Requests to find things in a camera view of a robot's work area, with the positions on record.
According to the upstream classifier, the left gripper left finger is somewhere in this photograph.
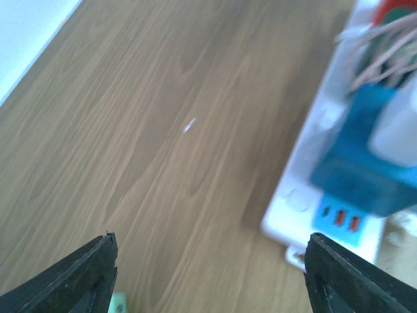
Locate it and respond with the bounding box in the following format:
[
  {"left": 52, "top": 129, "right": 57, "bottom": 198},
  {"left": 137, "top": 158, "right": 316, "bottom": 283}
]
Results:
[{"left": 1, "top": 233, "right": 117, "bottom": 312}]

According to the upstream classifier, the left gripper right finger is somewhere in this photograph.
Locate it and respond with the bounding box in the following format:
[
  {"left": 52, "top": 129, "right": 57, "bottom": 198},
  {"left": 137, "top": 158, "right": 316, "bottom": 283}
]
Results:
[{"left": 304, "top": 233, "right": 416, "bottom": 312}]

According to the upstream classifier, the white usb charger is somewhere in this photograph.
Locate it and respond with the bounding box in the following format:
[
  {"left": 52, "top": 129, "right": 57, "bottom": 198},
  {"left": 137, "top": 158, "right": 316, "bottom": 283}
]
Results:
[{"left": 368, "top": 76, "right": 416, "bottom": 168}]

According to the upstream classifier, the white power strip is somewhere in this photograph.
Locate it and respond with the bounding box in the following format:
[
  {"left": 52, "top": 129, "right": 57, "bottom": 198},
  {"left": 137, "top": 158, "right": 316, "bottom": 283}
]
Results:
[{"left": 260, "top": 0, "right": 417, "bottom": 271}]

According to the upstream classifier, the mint green charger plug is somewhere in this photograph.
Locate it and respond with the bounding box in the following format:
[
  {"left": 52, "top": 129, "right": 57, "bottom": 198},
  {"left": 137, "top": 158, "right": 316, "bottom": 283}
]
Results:
[{"left": 108, "top": 293, "right": 128, "bottom": 313}]

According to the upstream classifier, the dark green cube adapter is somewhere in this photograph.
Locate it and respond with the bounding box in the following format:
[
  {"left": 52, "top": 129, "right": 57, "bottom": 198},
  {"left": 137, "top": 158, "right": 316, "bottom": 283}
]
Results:
[{"left": 349, "top": 1, "right": 416, "bottom": 92}]

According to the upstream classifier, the blue cube socket adapter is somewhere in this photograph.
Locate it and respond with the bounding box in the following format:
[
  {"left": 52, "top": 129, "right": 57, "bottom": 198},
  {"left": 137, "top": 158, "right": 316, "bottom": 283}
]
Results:
[{"left": 310, "top": 85, "right": 416, "bottom": 216}]

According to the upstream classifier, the red cube socket adapter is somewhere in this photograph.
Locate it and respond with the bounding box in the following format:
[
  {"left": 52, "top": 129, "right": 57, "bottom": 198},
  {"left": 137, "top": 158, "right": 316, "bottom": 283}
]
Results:
[{"left": 372, "top": 0, "right": 396, "bottom": 25}]

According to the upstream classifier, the pink charging cable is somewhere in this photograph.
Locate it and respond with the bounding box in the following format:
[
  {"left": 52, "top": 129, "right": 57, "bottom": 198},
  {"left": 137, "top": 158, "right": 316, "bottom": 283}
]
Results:
[{"left": 335, "top": 12, "right": 417, "bottom": 95}]

